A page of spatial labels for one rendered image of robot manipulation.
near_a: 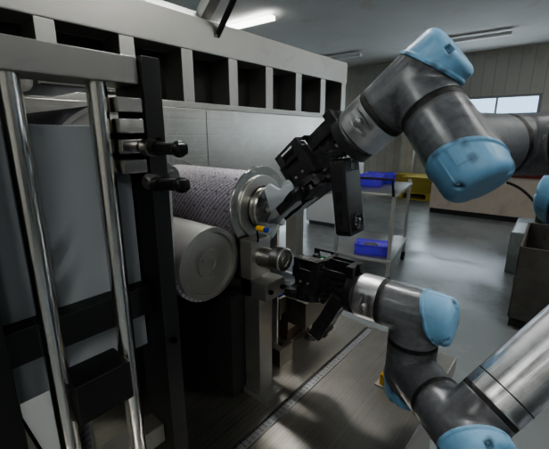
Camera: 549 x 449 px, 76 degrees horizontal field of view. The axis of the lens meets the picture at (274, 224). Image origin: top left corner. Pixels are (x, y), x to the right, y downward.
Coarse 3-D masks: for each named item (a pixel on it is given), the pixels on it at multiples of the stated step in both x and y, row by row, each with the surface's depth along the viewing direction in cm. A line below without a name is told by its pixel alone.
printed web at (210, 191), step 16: (48, 112) 46; (64, 112) 41; (80, 112) 39; (192, 176) 68; (208, 176) 65; (224, 176) 63; (240, 176) 61; (176, 192) 69; (192, 192) 66; (208, 192) 63; (224, 192) 60; (176, 208) 70; (192, 208) 66; (208, 208) 63; (224, 208) 60; (224, 224) 61; (176, 288) 53; (80, 432) 49
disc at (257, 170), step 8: (256, 168) 61; (264, 168) 62; (272, 168) 64; (248, 176) 59; (272, 176) 64; (240, 184) 58; (280, 184) 66; (232, 192) 58; (240, 192) 59; (232, 200) 57; (232, 208) 58; (232, 216) 58; (232, 224) 58; (240, 224) 60; (240, 232) 60; (272, 232) 67
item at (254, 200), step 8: (256, 192) 60; (264, 192) 60; (256, 200) 59; (264, 200) 61; (248, 208) 60; (256, 208) 59; (264, 208) 61; (248, 216) 61; (256, 216) 60; (264, 216) 61; (256, 224) 61; (264, 224) 62; (272, 224) 63
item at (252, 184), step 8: (256, 176) 61; (264, 176) 62; (248, 184) 59; (256, 184) 61; (264, 184) 62; (248, 192) 59; (240, 200) 58; (248, 200) 60; (240, 208) 59; (240, 216) 59; (248, 224) 61; (248, 232) 61
